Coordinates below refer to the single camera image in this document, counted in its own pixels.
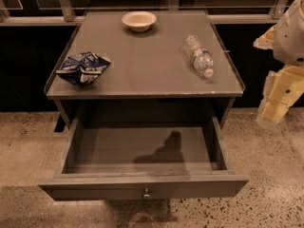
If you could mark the open grey top drawer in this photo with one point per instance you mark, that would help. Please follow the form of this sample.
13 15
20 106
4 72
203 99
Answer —
117 162

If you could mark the clear plastic water bottle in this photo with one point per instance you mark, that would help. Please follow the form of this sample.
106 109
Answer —
199 56

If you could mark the metal drawer knob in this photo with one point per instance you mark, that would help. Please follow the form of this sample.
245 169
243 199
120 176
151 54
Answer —
146 194

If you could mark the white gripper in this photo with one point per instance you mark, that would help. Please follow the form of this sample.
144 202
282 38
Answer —
291 42

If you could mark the blue chip bag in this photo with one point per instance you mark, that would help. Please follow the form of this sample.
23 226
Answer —
83 68

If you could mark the metal railing frame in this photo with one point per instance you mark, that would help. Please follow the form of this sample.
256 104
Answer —
72 12

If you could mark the white paper bowl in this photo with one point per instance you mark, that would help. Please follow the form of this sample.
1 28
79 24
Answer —
139 21

